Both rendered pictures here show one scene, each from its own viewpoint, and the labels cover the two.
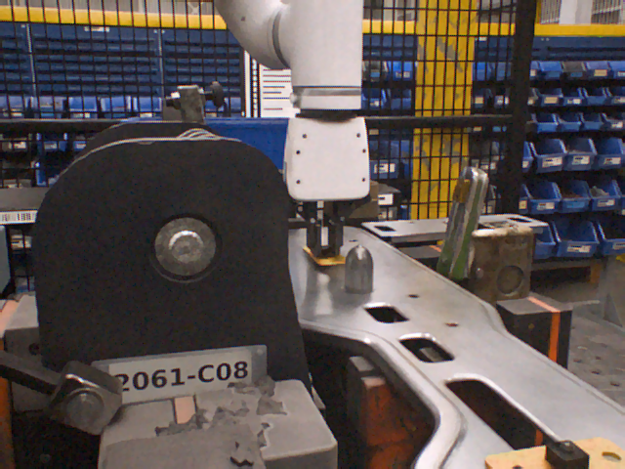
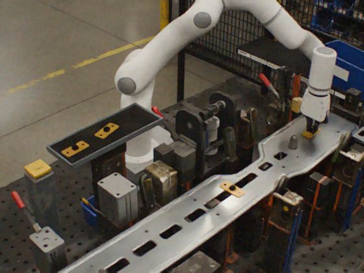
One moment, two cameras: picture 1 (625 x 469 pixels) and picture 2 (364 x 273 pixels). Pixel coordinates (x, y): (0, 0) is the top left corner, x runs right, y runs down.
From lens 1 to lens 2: 1.58 m
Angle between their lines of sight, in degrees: 58
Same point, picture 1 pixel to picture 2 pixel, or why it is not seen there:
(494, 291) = (342, 172)
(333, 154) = (312, 104)
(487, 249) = (341, 158)
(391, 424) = (251, 176)
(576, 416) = (252, 189)
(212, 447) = (167, 147)
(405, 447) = not seen: hidden behind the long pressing
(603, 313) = not seen: outside the picture
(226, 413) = (182, 147)
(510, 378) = (260, 179)
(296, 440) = (181, 154)
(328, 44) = (313, 74)
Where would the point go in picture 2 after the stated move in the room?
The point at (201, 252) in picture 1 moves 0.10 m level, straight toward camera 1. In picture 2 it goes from (190, 127) to (166, 138)
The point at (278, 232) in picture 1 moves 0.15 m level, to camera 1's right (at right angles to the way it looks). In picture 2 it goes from (199, 129) to (225, 154)
